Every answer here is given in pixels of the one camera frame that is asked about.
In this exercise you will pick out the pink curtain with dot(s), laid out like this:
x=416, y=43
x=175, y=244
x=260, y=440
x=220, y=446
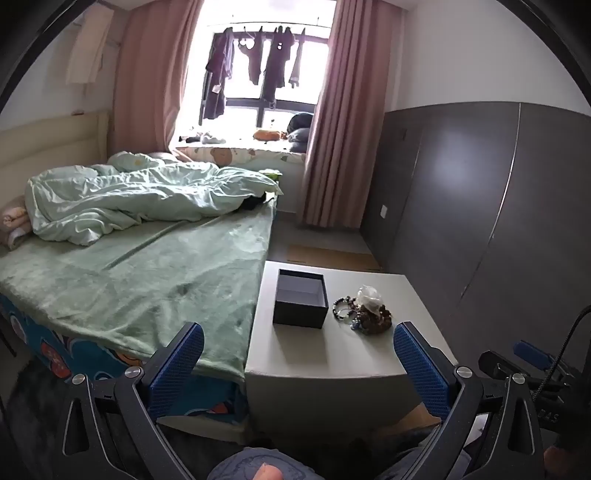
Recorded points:
x=147, y=83
x=341, y=138

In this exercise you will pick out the pink folded blanket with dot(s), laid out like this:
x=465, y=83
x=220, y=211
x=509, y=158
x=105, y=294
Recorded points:
x=14, y=221

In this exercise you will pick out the beige hanging cloth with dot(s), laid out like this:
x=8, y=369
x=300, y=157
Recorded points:
x=90, y=46

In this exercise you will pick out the printed window seat cushion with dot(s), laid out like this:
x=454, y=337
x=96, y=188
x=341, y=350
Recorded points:
x=231, y=154

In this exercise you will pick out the narrow dark hanging garment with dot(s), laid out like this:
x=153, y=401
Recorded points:
x=297, y=60

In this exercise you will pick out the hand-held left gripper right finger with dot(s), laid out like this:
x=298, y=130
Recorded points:
x=420, y=369

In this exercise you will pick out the person's leg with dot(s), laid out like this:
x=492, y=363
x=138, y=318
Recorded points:
x=258, y=461

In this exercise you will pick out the small dark hanging garment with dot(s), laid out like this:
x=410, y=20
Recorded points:
x=251, y=60

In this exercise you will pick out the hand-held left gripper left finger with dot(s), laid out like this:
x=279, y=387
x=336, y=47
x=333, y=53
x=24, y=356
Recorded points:
x=178, y=369

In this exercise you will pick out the dark bag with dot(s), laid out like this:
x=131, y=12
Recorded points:
x=300, y=131

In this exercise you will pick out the long dark hanging garment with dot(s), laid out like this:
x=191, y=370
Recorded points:
x=277, y=64

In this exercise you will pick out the black jewelry box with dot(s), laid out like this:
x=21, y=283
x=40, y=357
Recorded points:
x=295, y=318

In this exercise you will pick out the green item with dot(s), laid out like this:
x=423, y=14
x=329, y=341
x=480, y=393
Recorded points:
x=272, y=175

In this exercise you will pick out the light green duvet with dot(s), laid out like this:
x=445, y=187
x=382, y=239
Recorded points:
x=138, y=198

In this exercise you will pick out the white table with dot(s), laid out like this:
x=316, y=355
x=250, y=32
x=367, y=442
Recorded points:
x=323, y=355

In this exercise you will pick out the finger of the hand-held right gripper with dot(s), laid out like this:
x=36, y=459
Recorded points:
x=533, y=353
x=496, y=364

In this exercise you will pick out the person's right hand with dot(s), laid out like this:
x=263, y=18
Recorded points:
x=552, y=458

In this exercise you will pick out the beige headboard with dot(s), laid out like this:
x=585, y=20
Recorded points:
x=46, y=143

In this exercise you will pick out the bed with green sheet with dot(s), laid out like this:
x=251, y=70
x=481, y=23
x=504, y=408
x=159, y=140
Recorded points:
x=138, y=277

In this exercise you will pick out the wall socket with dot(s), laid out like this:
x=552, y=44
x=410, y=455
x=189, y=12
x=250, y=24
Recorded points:
x=383, y=212

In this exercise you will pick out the clear plastic bag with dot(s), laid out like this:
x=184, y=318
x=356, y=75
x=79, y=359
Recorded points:
x=369, y=297

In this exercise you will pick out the grey wardrobe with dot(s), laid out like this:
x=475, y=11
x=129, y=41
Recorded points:
x=461, y=184

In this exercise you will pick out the orange plush item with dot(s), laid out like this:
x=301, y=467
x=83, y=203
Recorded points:
x=268, y=134

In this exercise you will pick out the purple hanging garment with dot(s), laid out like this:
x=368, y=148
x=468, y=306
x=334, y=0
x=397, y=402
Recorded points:
x=219, y=78

